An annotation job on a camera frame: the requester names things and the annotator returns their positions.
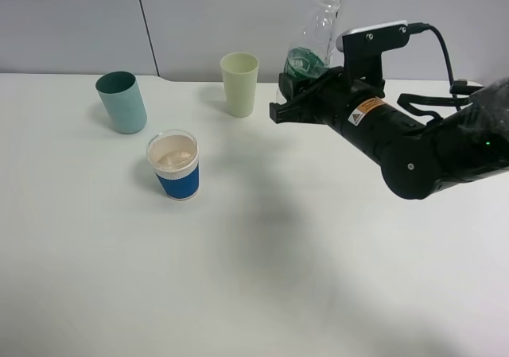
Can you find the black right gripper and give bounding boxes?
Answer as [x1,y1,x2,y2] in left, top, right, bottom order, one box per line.
[269,67,402,162]

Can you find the clear bottle green label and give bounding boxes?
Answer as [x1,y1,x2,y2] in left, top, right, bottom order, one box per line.
[281,0,342,81]

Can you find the glass cup blue sleeve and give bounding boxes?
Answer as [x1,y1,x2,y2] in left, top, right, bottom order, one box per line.
[146,130,200,200]

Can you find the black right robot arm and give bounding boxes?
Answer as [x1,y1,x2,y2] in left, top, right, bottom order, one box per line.
[269,67,508,200]

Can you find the light green plastic cup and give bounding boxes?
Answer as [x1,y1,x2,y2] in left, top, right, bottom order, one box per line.
[220,52,259,118]

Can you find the teal plastic cup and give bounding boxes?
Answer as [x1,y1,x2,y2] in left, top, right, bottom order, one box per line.
[95,71,147,134]

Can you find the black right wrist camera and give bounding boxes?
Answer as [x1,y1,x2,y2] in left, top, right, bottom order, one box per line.
[336,20,410,97]

